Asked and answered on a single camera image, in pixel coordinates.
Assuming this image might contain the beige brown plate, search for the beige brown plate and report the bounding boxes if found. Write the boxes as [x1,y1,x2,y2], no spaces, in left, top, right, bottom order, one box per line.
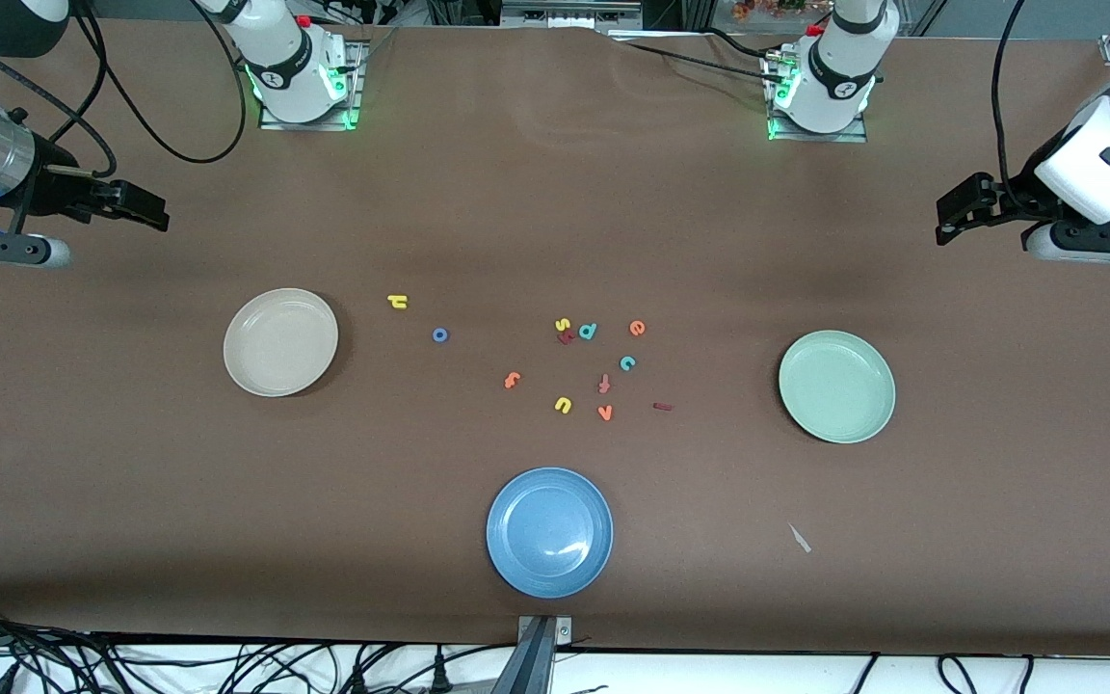
[223,287,340,398]

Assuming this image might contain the light green plate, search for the light green plate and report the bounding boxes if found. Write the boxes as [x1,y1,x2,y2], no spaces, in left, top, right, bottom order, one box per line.
[779,330,897,444]

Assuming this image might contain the orange artificial flowers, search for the orange artificial flowers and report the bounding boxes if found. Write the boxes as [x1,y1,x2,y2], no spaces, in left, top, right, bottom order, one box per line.
[731,0,811,22]

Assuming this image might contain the grey power strip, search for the grey power strip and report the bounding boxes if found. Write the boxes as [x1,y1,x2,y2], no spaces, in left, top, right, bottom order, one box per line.
[500,0,645,30]

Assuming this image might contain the blue plate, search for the blue plate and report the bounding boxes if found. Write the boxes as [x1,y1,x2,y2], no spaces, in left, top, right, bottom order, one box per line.
[486,467,614,600]

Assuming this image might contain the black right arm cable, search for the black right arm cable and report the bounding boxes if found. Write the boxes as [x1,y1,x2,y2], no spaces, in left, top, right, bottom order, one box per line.
[0,0,248,179]

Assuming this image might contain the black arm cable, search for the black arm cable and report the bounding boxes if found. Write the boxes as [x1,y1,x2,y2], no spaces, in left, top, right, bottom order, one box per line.
[0,0,248,179]
[991,0,1043,208]

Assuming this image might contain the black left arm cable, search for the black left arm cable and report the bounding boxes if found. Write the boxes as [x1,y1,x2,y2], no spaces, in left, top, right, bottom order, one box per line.
[991,0,1043,208]

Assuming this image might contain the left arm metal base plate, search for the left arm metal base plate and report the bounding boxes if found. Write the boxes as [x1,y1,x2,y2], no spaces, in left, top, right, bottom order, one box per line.
[767,53,869,144]

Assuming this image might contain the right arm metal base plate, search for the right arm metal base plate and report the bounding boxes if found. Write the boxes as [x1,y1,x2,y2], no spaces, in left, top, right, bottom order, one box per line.
[259,43,365,131]

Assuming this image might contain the black cable on tabletop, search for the black cable on tabletop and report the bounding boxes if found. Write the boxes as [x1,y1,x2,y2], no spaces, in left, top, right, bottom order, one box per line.
[613,27,782,86]

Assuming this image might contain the black looped cable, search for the black looped cable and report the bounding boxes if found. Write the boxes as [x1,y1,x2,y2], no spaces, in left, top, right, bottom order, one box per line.
[937,654,1036,694]

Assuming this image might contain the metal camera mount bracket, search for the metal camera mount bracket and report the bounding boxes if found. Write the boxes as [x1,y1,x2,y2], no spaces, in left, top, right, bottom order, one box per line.
[492,615,575,694]

